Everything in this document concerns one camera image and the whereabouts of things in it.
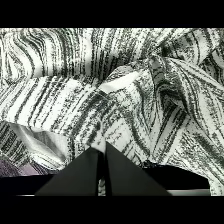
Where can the black and white striped shirt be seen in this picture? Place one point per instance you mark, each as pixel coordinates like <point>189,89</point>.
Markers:
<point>140,100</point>

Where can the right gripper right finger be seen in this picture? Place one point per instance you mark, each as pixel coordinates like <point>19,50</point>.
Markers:
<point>128,176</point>

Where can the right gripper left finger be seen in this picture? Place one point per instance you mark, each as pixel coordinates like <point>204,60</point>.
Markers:
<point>80,176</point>

